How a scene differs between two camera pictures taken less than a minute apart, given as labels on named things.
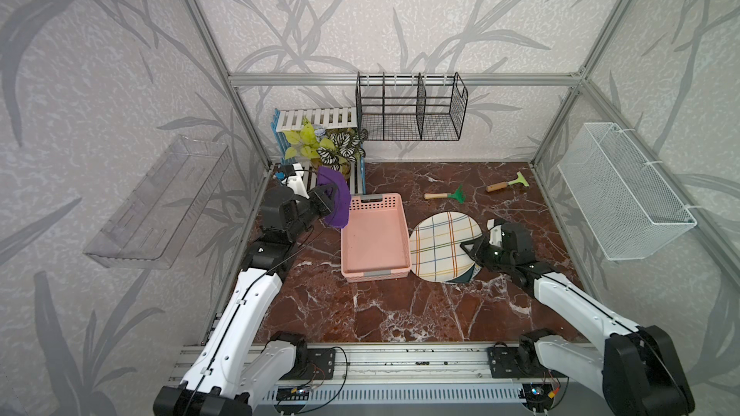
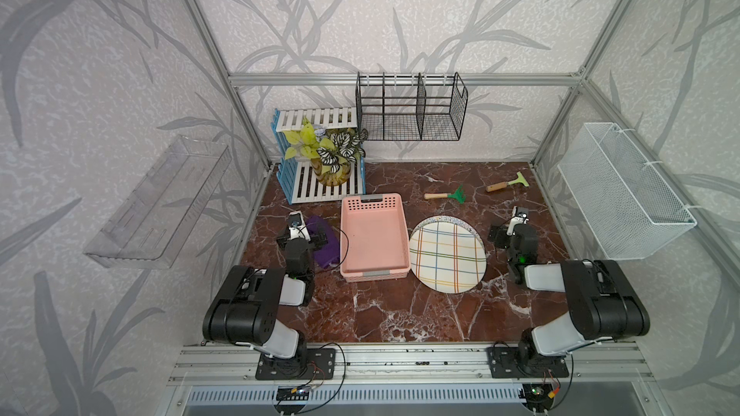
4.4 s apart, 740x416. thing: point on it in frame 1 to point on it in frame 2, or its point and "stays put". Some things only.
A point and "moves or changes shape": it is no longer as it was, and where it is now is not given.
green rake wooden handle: [459, 195] stays put
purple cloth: [341, 207] to [330, 253]
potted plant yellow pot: [324, 148] stays put
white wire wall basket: [627, 206] stays put
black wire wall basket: [410, 106] stays put
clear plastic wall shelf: [151, 225] stays put
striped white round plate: [436, 251] moves or changes shape
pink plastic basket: [375, 245] stays put
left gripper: [323, 204] to [315, 243]
